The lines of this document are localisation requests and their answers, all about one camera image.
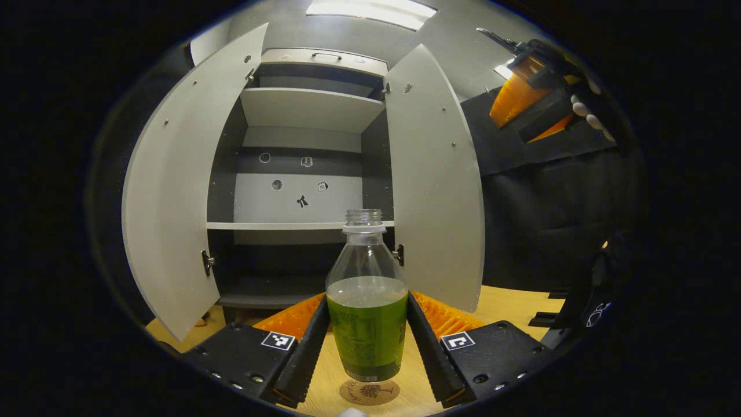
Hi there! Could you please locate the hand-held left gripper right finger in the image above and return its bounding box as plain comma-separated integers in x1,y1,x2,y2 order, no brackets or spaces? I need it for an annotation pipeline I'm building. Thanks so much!
407,290,559,408

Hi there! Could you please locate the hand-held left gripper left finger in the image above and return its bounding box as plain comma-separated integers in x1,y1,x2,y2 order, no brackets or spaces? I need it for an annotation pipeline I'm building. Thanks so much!
182,292,331,409

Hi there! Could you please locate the green label plastic bottle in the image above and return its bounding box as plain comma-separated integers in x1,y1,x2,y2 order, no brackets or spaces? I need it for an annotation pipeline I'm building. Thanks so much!
325,209,409,383

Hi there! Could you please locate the round brown coaster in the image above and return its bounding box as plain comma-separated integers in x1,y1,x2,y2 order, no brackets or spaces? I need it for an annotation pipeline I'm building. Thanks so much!
339,378,401,406

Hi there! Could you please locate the white cabinet door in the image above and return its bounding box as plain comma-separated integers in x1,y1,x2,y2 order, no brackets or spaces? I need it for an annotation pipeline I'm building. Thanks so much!
384,43,486,314
121,22,270,342

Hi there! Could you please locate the white cabinet shelf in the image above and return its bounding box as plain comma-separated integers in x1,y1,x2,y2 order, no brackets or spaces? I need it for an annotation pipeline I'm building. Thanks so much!
207,221,395,231
239,87,386,135

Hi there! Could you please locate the black backdrop cloth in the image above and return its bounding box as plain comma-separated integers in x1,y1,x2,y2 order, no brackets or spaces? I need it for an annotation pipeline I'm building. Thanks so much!
87,43,644,325

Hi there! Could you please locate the large ceiling light panel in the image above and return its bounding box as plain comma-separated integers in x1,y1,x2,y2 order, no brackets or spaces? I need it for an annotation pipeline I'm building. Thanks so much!
305,0,438,32

